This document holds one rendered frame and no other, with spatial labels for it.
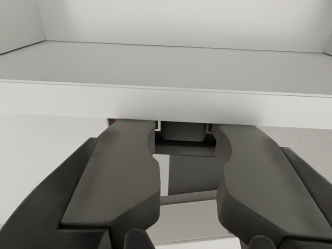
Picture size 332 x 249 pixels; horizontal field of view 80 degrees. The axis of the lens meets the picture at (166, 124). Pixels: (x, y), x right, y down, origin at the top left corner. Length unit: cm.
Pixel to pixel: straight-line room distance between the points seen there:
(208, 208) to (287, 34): 31
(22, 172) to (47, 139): 10
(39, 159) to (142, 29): 30
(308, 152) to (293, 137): 17
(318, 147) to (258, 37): 141
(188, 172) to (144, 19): 44
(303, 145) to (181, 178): 108
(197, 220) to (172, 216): 5
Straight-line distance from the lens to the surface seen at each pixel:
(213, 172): 55
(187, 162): 58
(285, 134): 140
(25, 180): 47
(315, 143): 153
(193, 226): 39
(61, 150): 37
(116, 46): 17
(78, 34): 19
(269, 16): 19
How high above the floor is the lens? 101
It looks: 58 degrees down
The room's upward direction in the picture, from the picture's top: 176 degrees counter-clockwise
